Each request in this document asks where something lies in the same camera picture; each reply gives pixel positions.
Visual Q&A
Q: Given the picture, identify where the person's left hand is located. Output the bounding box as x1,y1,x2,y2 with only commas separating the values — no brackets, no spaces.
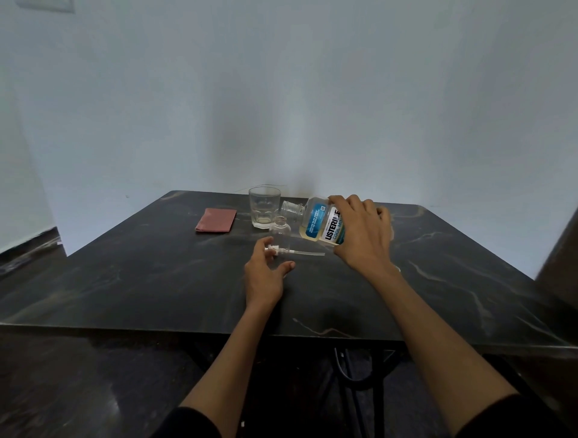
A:
244,237,296,308

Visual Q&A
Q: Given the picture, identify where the person's right hand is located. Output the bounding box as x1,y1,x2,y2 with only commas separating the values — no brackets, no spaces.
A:
327,194,401,284

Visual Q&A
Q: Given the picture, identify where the small clear bottle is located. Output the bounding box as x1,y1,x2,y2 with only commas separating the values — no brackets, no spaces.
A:
270,216,292,254

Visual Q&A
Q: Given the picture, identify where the clear mouthwash bottle blue label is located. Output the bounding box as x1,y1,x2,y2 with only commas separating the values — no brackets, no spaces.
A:
281,196,348,247

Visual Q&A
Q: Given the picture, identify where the person's left forearm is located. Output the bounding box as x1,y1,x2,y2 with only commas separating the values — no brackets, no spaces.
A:
180,303,277,420

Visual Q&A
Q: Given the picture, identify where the person's right forearm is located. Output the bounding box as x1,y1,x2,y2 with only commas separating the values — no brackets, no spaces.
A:
368,270,520,435

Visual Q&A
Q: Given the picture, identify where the white spray pump with tube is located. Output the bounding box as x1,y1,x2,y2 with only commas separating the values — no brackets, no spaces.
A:
265,245,326,257

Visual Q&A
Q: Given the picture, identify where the clear glass tumbler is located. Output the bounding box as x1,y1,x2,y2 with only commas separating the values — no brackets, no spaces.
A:
248,185,281,230

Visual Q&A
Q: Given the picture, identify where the folded red cloth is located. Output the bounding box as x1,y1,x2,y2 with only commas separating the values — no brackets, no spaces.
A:
195,208,238,234

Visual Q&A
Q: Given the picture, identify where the person's black left sleeve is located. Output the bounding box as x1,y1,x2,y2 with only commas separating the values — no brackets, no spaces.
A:
151,406,223,438

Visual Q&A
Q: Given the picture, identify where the person's black sleeve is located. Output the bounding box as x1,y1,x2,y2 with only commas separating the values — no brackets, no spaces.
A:
454,394,567,438
151,406,223,438

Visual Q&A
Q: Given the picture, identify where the person's black right sleeve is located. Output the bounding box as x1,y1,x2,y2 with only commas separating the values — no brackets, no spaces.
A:
454,394,567,438

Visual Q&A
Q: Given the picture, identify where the dark wooden furniture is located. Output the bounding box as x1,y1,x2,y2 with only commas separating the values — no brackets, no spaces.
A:
535,210,578,312

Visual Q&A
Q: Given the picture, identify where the black metal table frame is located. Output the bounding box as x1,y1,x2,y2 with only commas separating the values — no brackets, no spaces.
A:
332,347,398,438

